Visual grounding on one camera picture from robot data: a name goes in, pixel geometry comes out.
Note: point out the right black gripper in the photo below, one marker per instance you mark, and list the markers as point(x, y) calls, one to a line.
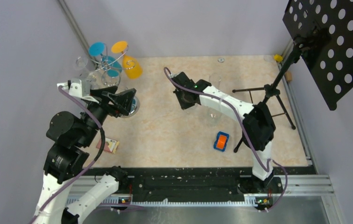
point(184, 105)

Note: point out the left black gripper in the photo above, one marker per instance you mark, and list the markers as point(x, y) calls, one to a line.
point(123, 100)

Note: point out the clear flute wine glass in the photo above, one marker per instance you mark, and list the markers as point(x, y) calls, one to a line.
point(215, 80)

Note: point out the clear ribbed short glass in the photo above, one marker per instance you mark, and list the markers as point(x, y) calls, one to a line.
point(191, 109)

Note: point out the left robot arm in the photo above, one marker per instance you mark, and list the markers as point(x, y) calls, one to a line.
point(65, 161)

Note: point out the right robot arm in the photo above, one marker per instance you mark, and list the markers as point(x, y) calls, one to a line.
point(255, 120)

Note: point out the blue wine glass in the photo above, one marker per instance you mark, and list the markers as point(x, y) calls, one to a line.
point(108, 64)

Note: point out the yellow wine glass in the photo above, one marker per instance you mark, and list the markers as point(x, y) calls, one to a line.
point(130, 65)

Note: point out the chrome wine glass rack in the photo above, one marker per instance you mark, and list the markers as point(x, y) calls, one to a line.
point(98, 84)

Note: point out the clear wine glass on rack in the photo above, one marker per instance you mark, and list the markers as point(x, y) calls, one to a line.
point(80, 63)

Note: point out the pink card box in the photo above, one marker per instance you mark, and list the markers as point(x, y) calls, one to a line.
point(111, 145)

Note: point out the metal washer on table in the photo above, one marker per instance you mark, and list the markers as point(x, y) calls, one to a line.
point(221, 60)

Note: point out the blue orange toy car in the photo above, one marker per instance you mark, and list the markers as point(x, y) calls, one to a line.
point(221, 141)

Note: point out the yellow corner clip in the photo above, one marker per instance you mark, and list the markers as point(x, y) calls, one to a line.
point(278, 58)

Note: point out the black perforated music stand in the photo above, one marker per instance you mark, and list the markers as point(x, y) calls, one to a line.
point(322, 35)

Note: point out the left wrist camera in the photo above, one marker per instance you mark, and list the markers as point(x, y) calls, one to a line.
point(79, 88)

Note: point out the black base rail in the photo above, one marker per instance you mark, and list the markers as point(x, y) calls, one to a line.
point(196, 185)

